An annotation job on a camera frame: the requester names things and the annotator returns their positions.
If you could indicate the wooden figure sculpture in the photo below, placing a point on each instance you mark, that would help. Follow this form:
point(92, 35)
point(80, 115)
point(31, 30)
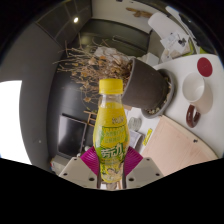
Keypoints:
point(140, 12)

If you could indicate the yellow drink bottle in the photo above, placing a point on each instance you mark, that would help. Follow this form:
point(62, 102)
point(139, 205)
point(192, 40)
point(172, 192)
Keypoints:
point(111, 133)

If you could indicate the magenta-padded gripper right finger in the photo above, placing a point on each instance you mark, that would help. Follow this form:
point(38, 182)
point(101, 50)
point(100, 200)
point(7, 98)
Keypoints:
point(146, 171)

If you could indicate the grey pot with dried plant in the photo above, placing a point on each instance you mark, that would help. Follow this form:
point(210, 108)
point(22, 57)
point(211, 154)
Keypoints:
point(145, 86)

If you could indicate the wooden easel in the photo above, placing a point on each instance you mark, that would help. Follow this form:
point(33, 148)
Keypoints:
point(89, 120)

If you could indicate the black wall screen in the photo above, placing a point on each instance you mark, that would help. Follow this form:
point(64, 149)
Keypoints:
point(70, 136)

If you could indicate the round metal tin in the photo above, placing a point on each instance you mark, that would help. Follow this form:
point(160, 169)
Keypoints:
point(134, 124)

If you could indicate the clear plastic container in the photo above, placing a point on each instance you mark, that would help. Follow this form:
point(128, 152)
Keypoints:
point(135, 138)

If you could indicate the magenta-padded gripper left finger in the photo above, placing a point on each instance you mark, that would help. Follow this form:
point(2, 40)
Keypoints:
point(75, 171)

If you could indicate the white chair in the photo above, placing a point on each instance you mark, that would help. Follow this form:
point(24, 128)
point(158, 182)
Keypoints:
point(163, 25)
point(176, 13)

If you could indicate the light wooden drawing board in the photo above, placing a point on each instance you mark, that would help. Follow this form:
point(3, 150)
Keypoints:
point(176, 146)

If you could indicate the stack of papers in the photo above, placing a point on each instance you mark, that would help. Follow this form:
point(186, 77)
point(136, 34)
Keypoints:
point(175, 45)

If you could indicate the flat round red coaster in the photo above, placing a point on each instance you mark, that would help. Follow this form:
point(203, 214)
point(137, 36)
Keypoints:
point(204, 66)

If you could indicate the small yellow tag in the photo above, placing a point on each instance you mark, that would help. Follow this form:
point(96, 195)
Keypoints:
point(147, 136)

